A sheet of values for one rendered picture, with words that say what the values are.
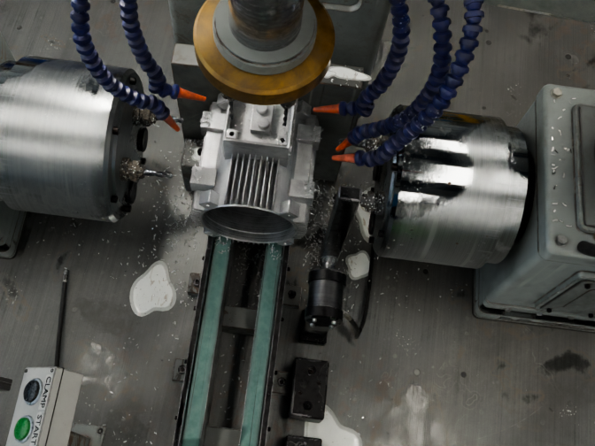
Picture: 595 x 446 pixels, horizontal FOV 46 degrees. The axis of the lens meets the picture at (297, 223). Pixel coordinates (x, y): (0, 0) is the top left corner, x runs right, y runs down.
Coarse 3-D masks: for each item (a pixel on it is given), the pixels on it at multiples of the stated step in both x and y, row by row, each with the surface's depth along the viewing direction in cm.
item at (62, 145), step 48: (0, 96) 102; (48, 96) 103; (96, 96) 103; (0, 144) 102; (48, 144) 102; (96, 144) 102; (144, 144) 122; (0, 192) 106; (48, 192) 105; (96, 192) 105
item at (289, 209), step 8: (224, 104) 114; (304, 104) 114; (304, 112) 114; (208, 192) 107; (216, 192) 108; (200, 200) 108; (208, 200) 106; (216, 200) 107; (288, 200) 107; (208, 208) 108; (280, 208) 108; (288, 208) 107; (296, 208) 108; (288, 216) 108; (296, 216) 108; (208, 232) 118; (288, 240) 118
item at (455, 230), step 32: (448, 128) 106; (480, 128) 107; (512, 128) 111; (416, 160) 103; (448, 160) 103; (480, 160) 104; (512, 160) 105; (384, 192) 111; (416, 192) 103; (448, 192) 103; (480, 192) 103; (512, 192) 104; (384, 224) 109; (416, 224) 105; (448, 224) 105; (480, 224) 104; (512, 224) 106; (384, 256) 113; (416, 256) 111; (448, 256) 109; (480, 256) 108
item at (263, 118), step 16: (240, 112) 110; (256, 112) 108; (272, 112) 109; (288, 112) 110; (240, 128) 108; (256, 128) 107; (272, 128) 109; (288, 128) 109; (224, 144) 106; (240, 144) 105; (256, 144) 104; (272, 144) 104; (288, 144) 105; (288, 160) 110
